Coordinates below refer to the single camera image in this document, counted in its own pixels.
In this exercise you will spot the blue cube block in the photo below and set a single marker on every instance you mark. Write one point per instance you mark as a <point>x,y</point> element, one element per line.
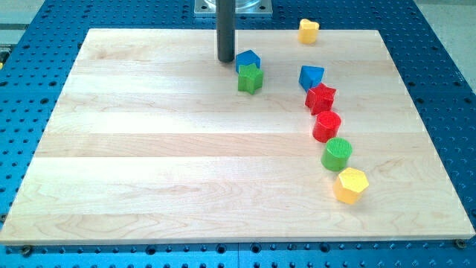
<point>246,58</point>

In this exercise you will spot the blue triangle block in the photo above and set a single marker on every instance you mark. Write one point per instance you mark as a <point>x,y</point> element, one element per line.
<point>310,76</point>

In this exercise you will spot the green star block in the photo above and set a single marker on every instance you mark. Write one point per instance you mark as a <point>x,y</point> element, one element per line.
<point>250,78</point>

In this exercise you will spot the light wooden board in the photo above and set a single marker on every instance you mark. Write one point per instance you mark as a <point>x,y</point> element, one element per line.
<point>150,141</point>

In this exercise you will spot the red star block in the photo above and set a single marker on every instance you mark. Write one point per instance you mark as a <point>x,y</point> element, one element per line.
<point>320,98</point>

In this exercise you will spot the red cylinder block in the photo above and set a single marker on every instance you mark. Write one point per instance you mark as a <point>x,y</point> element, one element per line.
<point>326,126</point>

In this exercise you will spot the green cylinder block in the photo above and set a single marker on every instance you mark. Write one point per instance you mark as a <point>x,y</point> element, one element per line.
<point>336,154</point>

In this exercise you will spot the yellow hexagon block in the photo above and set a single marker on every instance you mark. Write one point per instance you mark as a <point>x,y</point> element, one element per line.
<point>350,184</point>

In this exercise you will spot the yellow heart block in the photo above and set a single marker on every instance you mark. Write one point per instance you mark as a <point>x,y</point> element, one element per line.
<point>308,31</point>

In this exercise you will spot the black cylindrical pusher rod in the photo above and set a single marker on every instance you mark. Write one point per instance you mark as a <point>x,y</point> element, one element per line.
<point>225,30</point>

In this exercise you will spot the blue perforated metal table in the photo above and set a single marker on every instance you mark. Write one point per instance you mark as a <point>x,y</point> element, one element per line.
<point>51,38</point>

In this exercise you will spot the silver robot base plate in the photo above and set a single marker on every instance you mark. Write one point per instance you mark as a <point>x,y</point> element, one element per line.
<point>246,8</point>

